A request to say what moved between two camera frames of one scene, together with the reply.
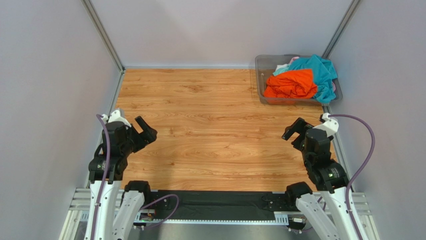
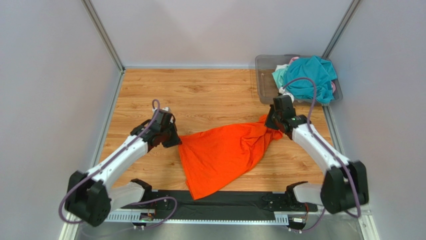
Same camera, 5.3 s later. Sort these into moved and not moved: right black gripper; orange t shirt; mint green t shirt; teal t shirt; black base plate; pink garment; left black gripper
Moved: left black gripper; right black gripper; orange t shirt
Not moved: teal t shirt; mint green t shirt; black base plate; pink garment
